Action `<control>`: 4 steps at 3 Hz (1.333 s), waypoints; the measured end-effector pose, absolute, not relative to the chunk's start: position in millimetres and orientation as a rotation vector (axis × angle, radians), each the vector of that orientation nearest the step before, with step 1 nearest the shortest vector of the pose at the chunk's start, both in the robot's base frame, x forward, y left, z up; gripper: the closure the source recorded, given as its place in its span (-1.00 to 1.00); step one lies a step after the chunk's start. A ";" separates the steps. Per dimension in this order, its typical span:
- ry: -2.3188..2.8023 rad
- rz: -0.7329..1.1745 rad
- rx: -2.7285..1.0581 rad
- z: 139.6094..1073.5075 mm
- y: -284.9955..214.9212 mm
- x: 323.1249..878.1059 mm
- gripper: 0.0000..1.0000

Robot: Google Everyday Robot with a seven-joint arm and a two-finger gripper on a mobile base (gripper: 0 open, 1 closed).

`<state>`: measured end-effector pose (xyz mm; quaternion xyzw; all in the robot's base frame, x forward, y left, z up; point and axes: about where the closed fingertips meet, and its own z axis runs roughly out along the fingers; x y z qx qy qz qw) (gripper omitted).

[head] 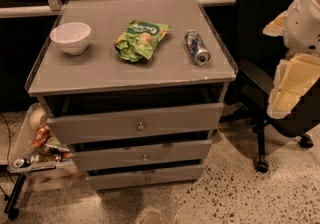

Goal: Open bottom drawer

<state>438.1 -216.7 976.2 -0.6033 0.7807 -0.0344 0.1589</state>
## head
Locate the black office chair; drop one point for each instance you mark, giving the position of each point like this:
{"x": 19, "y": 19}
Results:
{"x": 257, "y": 56}

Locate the white round object in bin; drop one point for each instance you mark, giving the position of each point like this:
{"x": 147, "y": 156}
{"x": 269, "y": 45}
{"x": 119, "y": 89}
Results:
{"x": 38, "y": 118}

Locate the grey drawer cabinet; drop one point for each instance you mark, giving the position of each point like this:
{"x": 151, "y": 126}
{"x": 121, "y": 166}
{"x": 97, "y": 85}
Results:
{"x": 98, "y": 81}

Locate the grey drawer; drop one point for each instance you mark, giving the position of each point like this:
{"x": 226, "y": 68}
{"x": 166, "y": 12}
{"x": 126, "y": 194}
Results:
{"x": 147, "y": 177}
{"x": 135, "y": 123}
{"x": 141, "y": 155}

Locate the white bowl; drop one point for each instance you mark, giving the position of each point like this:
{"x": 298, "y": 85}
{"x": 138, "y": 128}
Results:
{"x": 72, "y": 38}

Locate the blue soda can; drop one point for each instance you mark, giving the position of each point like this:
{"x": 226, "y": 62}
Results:
{"x": 197, "y": 49}

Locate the grey top drawer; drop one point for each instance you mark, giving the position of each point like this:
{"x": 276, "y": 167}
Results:
{"x": 135, "y": 123}

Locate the grey middle drawer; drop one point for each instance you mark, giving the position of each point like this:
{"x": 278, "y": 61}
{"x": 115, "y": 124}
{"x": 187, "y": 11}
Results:
{"x": 141, "y": 155}

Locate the red soda can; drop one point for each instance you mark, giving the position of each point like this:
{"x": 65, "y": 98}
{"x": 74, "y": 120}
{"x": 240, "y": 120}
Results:
{"x": 41, "y": 136}

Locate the grey bottom drawer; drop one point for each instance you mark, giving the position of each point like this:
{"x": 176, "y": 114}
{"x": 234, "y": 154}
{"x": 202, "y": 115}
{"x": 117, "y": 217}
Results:
{"x": 147, "y": 177}

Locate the green chip bag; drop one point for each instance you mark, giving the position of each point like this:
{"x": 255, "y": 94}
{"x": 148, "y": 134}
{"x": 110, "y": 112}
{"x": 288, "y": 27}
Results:
{"x": 140, "y": 40}

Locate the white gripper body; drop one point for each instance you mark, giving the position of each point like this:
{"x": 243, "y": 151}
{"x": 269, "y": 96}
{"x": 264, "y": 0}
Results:
{"x": 302, "y": 31}

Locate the black stand with wheel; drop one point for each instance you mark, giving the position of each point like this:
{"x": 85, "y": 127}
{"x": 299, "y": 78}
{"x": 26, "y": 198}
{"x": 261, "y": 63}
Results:
{"x": 10, "y": 210}

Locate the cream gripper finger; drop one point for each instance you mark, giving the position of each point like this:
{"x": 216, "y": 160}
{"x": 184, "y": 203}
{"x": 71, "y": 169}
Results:
{"x": 293, "y": 79}
{"x": 276, "y": 27}

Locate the green bag in bin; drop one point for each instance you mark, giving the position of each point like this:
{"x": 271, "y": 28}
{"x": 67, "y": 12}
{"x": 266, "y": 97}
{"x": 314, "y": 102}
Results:
{"x": 54, "y": 143}

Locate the blue can in bin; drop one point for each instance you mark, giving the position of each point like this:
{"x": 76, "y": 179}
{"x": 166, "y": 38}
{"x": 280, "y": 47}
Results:
{"x": 21, "y": 162}

